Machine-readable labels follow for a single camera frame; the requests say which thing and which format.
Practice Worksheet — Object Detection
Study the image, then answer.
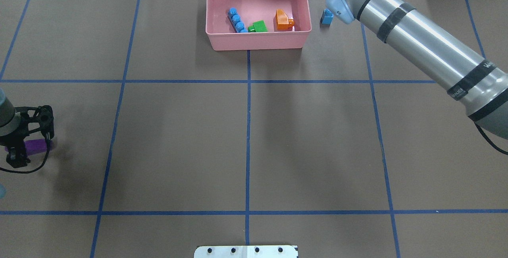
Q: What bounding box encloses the orange sloped block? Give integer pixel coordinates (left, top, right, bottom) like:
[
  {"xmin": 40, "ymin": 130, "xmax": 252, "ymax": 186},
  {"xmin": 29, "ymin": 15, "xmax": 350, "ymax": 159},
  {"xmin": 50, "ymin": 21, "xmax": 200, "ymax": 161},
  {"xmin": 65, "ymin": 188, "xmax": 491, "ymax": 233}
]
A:
[{"xmin": 274, "ymin": 9, "xmax": 294, "ymax": 31}]

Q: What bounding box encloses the long blue four-stud block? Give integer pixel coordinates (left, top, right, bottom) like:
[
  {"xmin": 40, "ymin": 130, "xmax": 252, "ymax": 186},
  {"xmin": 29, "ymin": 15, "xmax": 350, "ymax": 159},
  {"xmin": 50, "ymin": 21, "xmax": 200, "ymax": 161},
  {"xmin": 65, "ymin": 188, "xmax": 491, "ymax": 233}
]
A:
[{"xmin": 227, "ymin": 7, "xmax": 248, "ymax": 33}]

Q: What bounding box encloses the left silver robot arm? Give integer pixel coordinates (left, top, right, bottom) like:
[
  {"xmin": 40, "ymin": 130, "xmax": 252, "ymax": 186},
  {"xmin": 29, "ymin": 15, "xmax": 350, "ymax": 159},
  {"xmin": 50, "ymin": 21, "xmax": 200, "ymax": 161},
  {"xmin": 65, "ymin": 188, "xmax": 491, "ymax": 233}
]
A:
[{"xmin": 0, "ymin": 89, "xmax": 37, "ymax": 169}]

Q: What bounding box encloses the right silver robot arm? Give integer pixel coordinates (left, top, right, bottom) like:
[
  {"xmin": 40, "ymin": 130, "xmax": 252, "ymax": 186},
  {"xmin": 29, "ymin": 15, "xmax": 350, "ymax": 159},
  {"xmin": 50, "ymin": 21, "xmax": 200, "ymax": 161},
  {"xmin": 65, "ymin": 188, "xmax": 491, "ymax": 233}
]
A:
[{"xmin": 325, "ymin": 0, "xmax": 508, "ymax": 139}]

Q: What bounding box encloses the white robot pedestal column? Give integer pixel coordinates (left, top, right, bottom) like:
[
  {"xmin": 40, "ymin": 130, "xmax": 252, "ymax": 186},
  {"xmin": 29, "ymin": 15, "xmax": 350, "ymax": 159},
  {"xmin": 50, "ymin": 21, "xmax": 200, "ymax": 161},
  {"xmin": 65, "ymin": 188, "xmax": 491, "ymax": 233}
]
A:
[{"xmin": 194, "ymin": 245, "xmax": 299, "ymax": 258}]

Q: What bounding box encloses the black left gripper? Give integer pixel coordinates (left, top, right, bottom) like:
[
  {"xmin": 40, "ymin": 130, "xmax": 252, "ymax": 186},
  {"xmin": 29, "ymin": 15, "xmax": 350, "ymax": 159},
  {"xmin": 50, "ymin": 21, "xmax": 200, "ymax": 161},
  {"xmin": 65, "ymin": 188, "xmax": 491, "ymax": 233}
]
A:
[{"xmin": 6, "ymin": 121, "xmax": 36, "ymax": 169}]

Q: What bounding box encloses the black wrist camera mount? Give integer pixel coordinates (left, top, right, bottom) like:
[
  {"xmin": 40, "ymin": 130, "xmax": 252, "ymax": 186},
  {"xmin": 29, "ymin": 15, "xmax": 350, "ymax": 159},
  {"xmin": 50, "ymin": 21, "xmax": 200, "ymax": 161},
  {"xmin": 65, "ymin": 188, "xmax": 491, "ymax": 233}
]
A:
[{"xmin": 16, "ymin": 105, "xmax": 55, "ymax": 141}]

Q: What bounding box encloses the small blue single-stud block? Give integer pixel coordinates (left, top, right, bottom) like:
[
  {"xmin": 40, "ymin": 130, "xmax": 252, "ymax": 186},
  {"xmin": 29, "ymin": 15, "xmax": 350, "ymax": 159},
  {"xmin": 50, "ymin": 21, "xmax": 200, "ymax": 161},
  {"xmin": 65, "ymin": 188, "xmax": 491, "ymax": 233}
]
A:
[{"xmin": 319, "ymin": 9, "xmax": 334, "ymax": 26}]

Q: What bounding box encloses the green block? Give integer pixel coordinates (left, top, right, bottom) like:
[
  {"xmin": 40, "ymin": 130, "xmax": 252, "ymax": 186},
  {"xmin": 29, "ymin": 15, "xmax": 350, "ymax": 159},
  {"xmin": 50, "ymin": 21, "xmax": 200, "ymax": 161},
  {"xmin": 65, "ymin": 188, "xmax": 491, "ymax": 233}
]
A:
[{"xmin": 247, "ymin": 20, "xmax": 268, "ymax": 33}]

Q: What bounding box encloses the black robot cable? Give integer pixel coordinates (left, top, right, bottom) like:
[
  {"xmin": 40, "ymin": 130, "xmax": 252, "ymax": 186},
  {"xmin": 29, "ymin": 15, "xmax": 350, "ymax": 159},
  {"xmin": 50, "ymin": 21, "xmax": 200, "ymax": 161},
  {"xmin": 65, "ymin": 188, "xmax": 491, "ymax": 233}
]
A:
[{"xmin": 0, "ymin": 141, "xmax": 51, "ymax": 174}]

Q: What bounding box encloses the purple sloped block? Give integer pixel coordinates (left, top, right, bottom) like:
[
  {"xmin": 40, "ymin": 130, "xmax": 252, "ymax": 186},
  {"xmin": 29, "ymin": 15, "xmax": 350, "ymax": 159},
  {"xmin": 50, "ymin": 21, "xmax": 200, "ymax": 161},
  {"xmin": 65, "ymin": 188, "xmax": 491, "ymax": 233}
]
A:
[{"xmin": 1, "ymin": 139, "xmax": 54, "ymax": 156}]

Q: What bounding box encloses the pink plastic box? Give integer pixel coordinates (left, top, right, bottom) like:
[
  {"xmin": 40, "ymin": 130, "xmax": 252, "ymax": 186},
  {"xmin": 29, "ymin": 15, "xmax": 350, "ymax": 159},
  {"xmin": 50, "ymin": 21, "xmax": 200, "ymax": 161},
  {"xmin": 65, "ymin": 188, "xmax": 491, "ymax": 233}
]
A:
[{"xmin": 205, "ymin": 0, "xmax": 312, "ymax": 51}]

